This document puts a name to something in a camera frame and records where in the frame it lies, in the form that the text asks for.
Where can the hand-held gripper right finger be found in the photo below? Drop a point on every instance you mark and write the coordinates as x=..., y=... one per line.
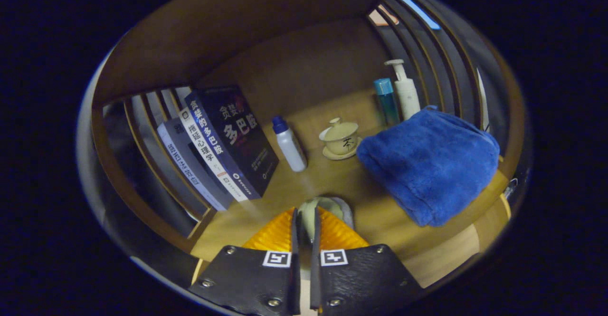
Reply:
x=315, y=278

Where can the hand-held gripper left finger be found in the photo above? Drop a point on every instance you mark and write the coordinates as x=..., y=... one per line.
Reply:
x=295, y=278

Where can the wooden countertop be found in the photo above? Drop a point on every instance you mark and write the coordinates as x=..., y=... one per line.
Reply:
x=342, y=183

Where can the wooden cabinet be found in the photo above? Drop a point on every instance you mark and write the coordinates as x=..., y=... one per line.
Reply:
x=294, y=64

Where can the white bottle with blue cap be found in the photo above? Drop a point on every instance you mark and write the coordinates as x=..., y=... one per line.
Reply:
x=292, y=149

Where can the beige lidded teacup with saucer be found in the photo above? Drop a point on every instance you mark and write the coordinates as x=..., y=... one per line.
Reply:
x=342, y=140

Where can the white spine book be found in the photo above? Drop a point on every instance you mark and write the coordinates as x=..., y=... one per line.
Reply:
x=209, y=157

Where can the grey-blue book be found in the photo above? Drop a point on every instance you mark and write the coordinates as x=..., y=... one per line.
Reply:
x=190, y=168

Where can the dark blue book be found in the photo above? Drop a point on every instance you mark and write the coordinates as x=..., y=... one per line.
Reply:
x=242, y=135

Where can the blue folded towel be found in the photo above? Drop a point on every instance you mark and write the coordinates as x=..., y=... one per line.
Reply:
x=427, y=164

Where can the teal bottle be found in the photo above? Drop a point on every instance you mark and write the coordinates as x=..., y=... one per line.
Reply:
x=387, y=102

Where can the white pump bottle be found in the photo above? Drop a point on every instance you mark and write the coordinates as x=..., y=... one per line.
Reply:
x=408, y=97

